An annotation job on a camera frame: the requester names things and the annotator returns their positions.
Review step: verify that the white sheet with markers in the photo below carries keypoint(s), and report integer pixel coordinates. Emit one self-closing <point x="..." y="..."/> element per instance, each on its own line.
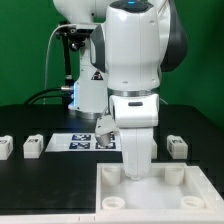
<point x="63" y="142"/>

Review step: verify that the white square tabletop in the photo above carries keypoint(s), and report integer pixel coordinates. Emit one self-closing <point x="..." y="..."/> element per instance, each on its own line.
<point x="150" y="193"/>

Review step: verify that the black camera on stand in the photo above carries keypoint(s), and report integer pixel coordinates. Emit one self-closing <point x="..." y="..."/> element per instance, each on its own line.
<point x="75" y="40"/>

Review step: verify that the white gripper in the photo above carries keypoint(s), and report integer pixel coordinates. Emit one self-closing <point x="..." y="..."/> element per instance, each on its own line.
<point x="135" y="118"/>

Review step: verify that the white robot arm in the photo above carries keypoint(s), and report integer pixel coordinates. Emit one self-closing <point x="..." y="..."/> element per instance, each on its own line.
<point x="124" y="47"/>

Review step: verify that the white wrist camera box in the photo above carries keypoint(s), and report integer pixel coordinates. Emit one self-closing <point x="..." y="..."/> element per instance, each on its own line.
<point x="105" y="125"/>

